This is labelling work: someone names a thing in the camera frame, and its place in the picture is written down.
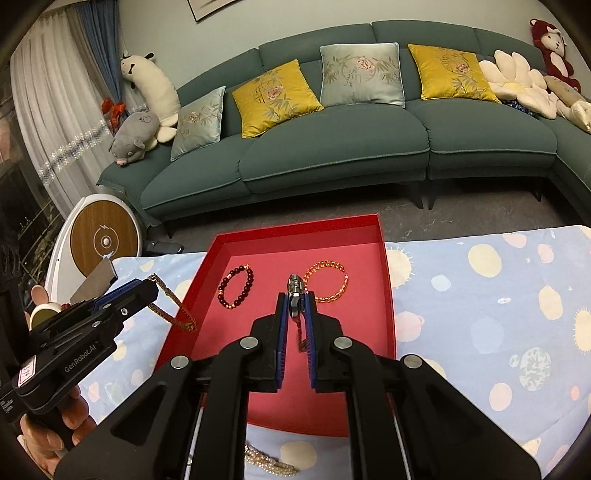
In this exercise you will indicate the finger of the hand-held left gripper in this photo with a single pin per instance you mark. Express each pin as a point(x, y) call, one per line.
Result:
point(115, 293)
point(138, 295)

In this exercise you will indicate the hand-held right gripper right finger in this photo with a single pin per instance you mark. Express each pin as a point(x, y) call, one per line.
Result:
point(310, 344)

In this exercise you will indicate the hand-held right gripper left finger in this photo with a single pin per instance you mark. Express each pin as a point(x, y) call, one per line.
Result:
point(280, 344)

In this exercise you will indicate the gold wrist watch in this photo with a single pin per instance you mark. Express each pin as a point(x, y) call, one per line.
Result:
point(178, 323)

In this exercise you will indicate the red cardboard box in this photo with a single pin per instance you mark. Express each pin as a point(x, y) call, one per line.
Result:
point(258, 258)

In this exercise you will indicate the person's left hand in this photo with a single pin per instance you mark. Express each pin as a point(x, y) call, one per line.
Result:
point(81, 420)

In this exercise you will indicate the brown flat pouch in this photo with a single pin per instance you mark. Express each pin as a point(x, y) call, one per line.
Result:
point(99, 279)

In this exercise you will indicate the white rabbit-ear mirror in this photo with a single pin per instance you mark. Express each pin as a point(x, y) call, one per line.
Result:
point(44, 316)

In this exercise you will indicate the white round wooden device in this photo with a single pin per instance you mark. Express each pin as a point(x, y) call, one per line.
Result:
point(83, 240)

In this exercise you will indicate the dark glass cabinet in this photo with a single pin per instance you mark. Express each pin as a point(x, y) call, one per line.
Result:
point(23, 221)

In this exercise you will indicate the grey pig plush toy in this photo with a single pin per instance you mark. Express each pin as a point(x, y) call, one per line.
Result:
point(134, 136)

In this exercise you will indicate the blue planet printed blanket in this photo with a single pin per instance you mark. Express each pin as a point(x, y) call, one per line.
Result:
point(485, 300)

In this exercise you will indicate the red fish ornament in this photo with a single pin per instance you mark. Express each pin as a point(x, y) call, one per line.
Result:
point(115, 113)

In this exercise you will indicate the pale blue embroidered cushion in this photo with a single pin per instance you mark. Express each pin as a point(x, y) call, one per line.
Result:
point(362, 74)
point(198, 124)

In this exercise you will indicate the white sheer curtain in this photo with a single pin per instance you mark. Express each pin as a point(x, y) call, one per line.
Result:
point(60, 115)

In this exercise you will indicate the green fabric sofa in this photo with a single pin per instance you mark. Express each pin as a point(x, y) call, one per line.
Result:
point(332, 152)

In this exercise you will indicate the white cow plush toy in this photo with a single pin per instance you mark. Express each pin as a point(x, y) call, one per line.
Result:
point(154, 92)

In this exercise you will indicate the yellow embroidered cushion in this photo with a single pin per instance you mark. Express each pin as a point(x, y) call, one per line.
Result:
point(274, 97)
point(450, 74)

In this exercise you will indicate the blue curtain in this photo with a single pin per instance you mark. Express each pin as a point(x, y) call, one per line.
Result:
point(104, 50)

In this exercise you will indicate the blue patterned cloth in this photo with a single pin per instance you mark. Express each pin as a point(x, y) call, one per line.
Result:
point(517, 107)

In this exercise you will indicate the white flower shaped cushion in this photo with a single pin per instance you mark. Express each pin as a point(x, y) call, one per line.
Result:
point(521, 83)

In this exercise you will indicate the cream satin cushion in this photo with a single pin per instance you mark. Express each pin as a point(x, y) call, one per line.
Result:
point(581, 115)

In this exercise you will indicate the tan plush toy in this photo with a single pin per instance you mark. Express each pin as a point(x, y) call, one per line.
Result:
point(563, 90)

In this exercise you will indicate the red monkey plush toy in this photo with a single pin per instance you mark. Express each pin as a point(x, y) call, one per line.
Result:
point(556, 55)

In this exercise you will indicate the black framed wall picture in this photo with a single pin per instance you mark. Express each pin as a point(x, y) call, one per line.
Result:
point(217, 8)

